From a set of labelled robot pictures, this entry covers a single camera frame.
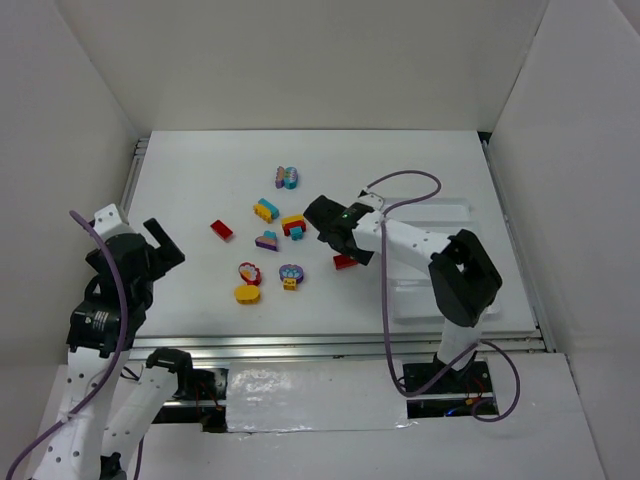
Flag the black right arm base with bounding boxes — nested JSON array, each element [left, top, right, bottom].
[[406, 361, 498, 420]]

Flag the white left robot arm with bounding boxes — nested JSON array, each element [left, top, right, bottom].
[[32, 204, 193, 479]]

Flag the purple and teal lego stack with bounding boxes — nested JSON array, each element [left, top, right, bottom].
[[254, 230, 279, 252]]

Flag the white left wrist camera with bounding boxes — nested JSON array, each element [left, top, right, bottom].
[[94, 203, 133, 241]]

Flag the purple flower lego piece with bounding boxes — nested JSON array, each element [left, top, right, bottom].
[[278, 264, 304, 283]]

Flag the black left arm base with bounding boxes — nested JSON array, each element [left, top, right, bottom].
[[153, 368, 229, 433]]

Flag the red flower lego piece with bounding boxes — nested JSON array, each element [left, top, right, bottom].
[[238, 262, 262, 286]]

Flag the small yellow lego brick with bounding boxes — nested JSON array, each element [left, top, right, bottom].
[[283, 278, 297, 291]]

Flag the white sorting tray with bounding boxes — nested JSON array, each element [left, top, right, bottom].
[[387, 198, 481, 326]]

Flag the yellow round lego piece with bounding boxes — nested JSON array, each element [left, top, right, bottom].
[[234, 284, 261, 305]]

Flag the pastel flower lego stack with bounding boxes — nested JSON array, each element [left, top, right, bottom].
[[274, 166, 299, 190]]

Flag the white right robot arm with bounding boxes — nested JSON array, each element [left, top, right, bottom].
[[303, 191, 503, 372]]

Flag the aluminium table frame rails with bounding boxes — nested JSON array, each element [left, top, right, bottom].
[[122, 131, 546, 360]]

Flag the yellow and teal lego stack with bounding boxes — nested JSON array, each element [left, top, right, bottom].
[[253, 198, 280, 223]]

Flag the red studded lego brick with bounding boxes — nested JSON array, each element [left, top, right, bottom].
[[333, 254, 359, 270]]

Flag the yellow red teal lego stack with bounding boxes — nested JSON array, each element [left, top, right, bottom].
[[281, 215, 306, 241]]

